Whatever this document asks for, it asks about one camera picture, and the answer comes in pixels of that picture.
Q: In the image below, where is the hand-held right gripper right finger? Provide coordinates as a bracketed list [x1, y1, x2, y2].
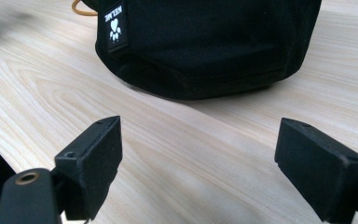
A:
[274, 117, 358, 224]

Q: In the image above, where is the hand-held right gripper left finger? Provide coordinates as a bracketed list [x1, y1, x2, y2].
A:
[54, 115, 123, 222]

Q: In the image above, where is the black fabric bag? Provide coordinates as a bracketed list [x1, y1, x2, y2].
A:
[82, 0, 323, 101]

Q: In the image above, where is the orange cord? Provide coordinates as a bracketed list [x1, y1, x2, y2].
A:
[71, 0, 99, 17]

